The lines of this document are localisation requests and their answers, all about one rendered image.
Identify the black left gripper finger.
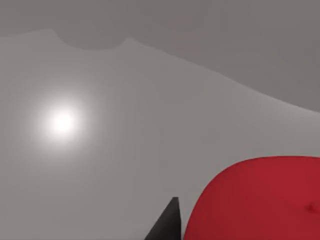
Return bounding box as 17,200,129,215
143,196,182,240

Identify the red rounded object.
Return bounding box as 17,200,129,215
183,155,320,240

